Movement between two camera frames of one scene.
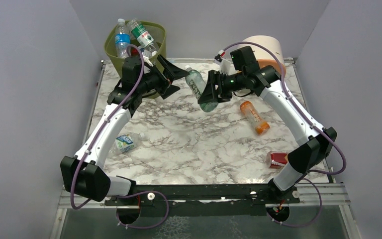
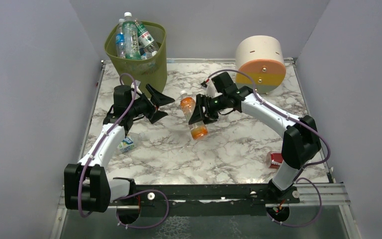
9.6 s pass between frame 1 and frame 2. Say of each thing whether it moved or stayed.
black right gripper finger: moved
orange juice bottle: moved
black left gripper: moved
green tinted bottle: moved
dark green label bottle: stayed
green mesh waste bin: stayed
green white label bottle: stayed
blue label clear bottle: stayed
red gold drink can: stayed
